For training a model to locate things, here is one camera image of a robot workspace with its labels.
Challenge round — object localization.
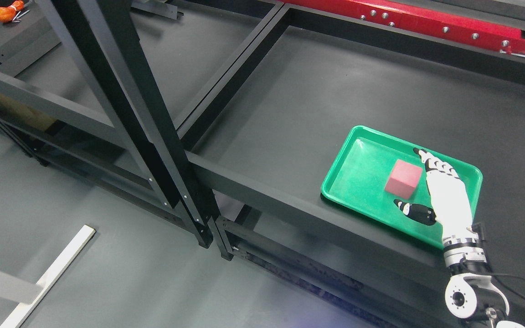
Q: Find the white table leg base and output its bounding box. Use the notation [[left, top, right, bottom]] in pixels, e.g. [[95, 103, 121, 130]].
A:
[[0, 225, 97, 328]]

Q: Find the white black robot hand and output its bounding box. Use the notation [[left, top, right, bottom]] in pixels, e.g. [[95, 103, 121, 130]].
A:
[[394, 148, 479, 243]]

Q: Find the pink block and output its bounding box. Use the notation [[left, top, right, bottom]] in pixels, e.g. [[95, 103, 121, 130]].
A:
[[385, 159, 423, 199]]

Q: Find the red metal beam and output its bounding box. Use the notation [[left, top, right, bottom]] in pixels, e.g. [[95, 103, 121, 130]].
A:
[[286, 0, 525, 56]]

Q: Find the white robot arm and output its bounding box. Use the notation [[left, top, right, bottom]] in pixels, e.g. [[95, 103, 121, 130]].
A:
[[443, 233, 523, 328]]

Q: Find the green tray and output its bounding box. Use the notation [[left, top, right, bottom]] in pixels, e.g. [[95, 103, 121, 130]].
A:
[[320, 125, 483, 250]]

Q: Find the left black shelf rack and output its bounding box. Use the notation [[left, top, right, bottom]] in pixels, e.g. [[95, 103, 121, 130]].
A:
[[0, 0, 222, 247]]

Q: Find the black metal shelf rack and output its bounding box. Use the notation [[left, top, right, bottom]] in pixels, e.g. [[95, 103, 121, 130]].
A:
[[182, 0, 525, 328]]

